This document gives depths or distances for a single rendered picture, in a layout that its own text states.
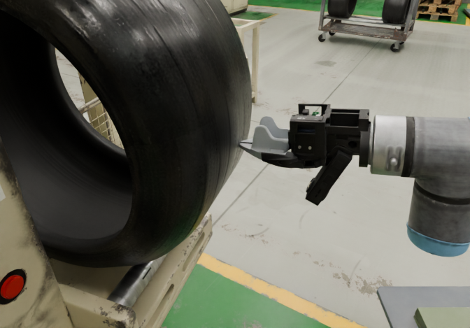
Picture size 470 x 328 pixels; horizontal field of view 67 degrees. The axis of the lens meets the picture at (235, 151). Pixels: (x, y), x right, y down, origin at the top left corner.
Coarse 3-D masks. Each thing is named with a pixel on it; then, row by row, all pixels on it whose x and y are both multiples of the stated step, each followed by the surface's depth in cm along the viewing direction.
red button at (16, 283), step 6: (12, 276) 47; (18, 276) 48; (6, 282) 46; (12, 282) 47; (18, 282) 48; (6, 288) 46; (12, 288) 47; (18, 288) 48; (6, 294) 46; (12, 294) 47
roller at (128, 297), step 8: (144, 264) 68; (152, 264) 69; (128, 272) 67; (136, 272) 66; (144, 272) 67; (152, 272) 69; (120, 280) 66; (128, 280) 65; (136, 280) 65; (144, 280) 66; (120, 288) 63; (128, 288) 64; (136, 288) 64; (112, 296) 62; (120, 296) 62; (128, 296) 63; (136, 296) 64; (128, 304) 62
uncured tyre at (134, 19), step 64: (0, 0) 41; (64, 0) 39; (128, 0) 41; (192, 0) 50; (0, 64) 79; (128, 64) 41; (192, 64) 45; (0, 128) 79; (64, 128) 89; (128, 128) 44; (192, 128) 46; (64, 192) 83; (128, 192) 88; (192, 192) 50; (64, 256) 65; (128, 256) 58
